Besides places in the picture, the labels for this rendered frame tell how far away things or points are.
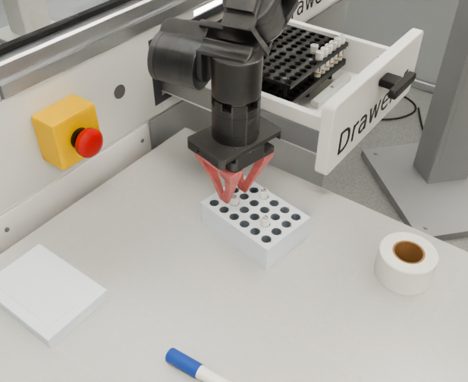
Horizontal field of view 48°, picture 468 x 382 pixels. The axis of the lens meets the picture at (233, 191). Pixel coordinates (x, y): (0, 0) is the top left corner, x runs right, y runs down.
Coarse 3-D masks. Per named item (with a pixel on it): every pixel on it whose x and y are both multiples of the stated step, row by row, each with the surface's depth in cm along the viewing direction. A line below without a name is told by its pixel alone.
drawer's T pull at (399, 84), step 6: (408, 72) 75; (414, 72) 75; (384, 78) 74; (390, 78) 74; (396, 78) 74; (402, 78) 74; (408, 78) 74; (414, 78) 75; (378, 84) 74; (384, 84) 74; (390, 84) 73; (396, 84) 72; (402, 84) 72; (408, 84) 74; (390, 90) 71; (396, 90) 71; (402, 90) 72; (390, 96) 71; (396, 96) 71
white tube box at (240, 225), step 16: (240, 192) 73; (256, 192) 74; (208, 208) 70; (224, 208) 71; (240, 208) 70; (256, 208) 70; (272, 208) 70; (288, 208) 70; (208, 224) 72; (224, 224) 69; (240, 224) 69; (256, 224) 68; (272, 224) 68; (288, 224) 69; (304, 224) 69; (240, 240) 68; (256, 240) 66; (272, 240) 66; (288, 240) 67; (256, 256) 67; (272, 256) 66
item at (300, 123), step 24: (288, 24) 93; (360, 48) 87; (384, 48) 85; (336, 72) 91; (192, 96) 82; (264, 96) 73; (312, 96) 85; (288, 120) 73; (312, 120) 70; (312, 144) 72
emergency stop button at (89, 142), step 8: (88, 128) 67; (80, 136) 66; (88, 136) 67; (96, 136) 68; (80, 144) 66; (88, 144) 67; (96, 144) 68; (80, 152) 67; (88, 152) 68; (96, 152) 69
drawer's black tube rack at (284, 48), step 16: (288, 32) 89; (304, 32) 89; (272, 48) 83; (288, 48) 84; (304, 48) 84; (320, 48) 84; (272, 64) 79; (288, 64) 79; (336, 64) 85; (272, 80) 76; (304, 80) 81; (320, 80) 82; (288, 96) 79; (304, 96) 80
